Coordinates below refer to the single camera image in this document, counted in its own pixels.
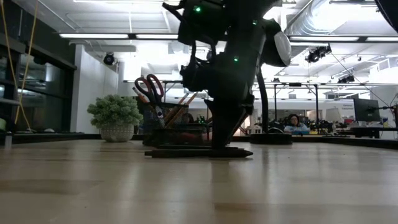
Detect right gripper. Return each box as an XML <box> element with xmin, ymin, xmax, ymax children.
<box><xmin>205</xmin><ymin>55</ymin><xmax>261</xmax><ymax>150</ymax></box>

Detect black aluminium table frame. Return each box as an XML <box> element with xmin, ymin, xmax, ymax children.
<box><xmin>12</xmin><ymin>132</ymin><xmax>398</xmax><ymax>150</ymax></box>

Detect ceiling light strip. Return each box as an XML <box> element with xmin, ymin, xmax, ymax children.
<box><xmin>289</xmin><ymin>36</ymin><xmax>360</xmax><ymax>42</ymax></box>
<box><xmin>136</xmin><ymin>34</ymin><xmax>178</xmax><ymax>40</ymax></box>
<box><xmin>366</xmin><ymin>36</ymin><xmax>398</xmax><ymax>42</ymax></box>
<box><xmin>58</xmin><ymin>33</ymin><xmax>130</xmax><ymax>40</ymax></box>

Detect yellow hanging cable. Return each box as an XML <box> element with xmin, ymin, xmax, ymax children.
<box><xmin>0</xmin><ymin>0</ymin><xmax>32</xmax><ymax>131</ymax></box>
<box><xmin>14</xmin><ymin>7</ymin><xmax>39</xmax><ymax>127</ymax></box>

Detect person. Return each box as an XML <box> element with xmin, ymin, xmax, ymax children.
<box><xmin>283</xmin><ymin>113</ymin><xmax>312</xmax><ymax>135</ymax></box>

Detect black pen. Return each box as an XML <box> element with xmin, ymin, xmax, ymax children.
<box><xmin>144</xmin><ymin>148</ymin><xmax>254</xmax><ymax>159</ymax></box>

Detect black background rack frame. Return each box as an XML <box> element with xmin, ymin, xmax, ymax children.
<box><xmin>161</xmin><ymin>80</ymin><xmax>211</xmax><ymax>125</ymax></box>

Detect red-handled scissors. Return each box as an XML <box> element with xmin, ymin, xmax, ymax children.
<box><xmin>134</xmin><ymin>73</ymin><xmax>165</xmax><ymax>128</ymax></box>

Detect red eraser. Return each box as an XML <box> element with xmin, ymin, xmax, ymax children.
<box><xmin>179</xmin><ymin>132</ymin><xmax>203</xmax><ymax>142</ymax></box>

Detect orange pencil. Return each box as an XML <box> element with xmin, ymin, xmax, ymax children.
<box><xmin>164</xmin><ymin>92</ymin><xmax>192</xmax><ymax>128</ymax></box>
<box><xmin>132</xmin><ymin>87</ymin><xmax>156</xmax><ymax>114</ymax></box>
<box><xmin>167</xmin><ymin>91</ymin><xmax>200</xmax><ymax>128</ymax></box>

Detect black background desk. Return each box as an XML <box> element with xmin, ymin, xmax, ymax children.
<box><xmin>349</xmin><ymin>126</ymin><xmax>398</xmax><ymax>139</ymax></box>

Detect dark background monitor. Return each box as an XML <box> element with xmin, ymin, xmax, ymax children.
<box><xmin>353</xmin><ymin>98</ymin><xmax>381</xmax><ymax>123</ymax></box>

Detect black desk lamp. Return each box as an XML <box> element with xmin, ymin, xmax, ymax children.
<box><xmin>249</xmin><ymin>18</ymin><xmax>293</xmax><ymax>146</ymax></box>

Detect green artificial potted plant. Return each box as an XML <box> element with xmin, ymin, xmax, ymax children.
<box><xmin>86</xmin><ymin>94</ymin><xmax>144</xmax><ymax>143</ymax></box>

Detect black mesh desk organizer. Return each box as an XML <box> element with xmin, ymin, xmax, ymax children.
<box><xmin>142</xmin><ymin>102</ymin><xmax>215</xmax><ymax>147</ymax></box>

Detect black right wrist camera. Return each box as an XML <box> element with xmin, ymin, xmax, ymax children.
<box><xmin>179</xmin><ymin>54</ymin><xmax>216</xmax><ymax>93</ymax></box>

